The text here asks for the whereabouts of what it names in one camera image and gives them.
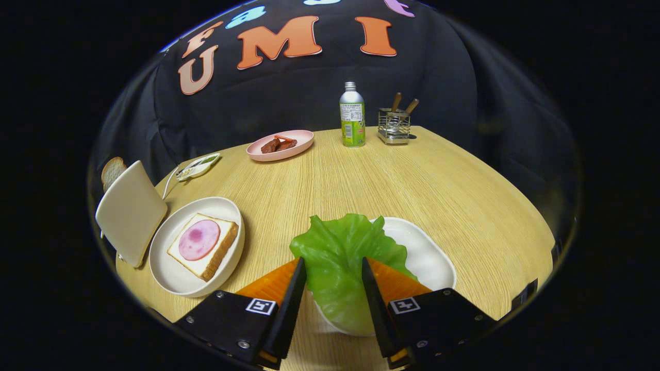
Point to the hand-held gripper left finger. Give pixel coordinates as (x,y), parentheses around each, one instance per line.
(291,309)

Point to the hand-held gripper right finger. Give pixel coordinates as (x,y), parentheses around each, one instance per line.
(375,309)

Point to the green lettuce leaf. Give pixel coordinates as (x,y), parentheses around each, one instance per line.
(335,257)

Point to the brown-crust bread slice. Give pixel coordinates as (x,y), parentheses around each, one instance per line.
(112,170)

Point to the white square plate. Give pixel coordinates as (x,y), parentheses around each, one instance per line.
(428,252)

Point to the square toast slice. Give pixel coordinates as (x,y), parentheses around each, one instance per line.
(219,255)

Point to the pink ham slice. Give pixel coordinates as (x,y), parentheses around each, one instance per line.
(199,239)

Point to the white round plate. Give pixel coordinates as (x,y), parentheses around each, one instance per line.
(170,273)

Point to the brown meat pieces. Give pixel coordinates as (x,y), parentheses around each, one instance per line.
(270,146)

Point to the pink plate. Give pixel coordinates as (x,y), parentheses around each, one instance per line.
(301,139)

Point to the red sausage piece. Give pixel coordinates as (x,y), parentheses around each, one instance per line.
(283,138)

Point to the white divided bean dish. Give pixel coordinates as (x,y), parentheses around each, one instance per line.
(198,165)

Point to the white toaster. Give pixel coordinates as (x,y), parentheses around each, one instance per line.
(131,211)

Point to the green-label metal bottle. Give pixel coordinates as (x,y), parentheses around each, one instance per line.
(352,118)

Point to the black backdrop cloth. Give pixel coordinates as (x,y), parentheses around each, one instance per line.
(309,98)

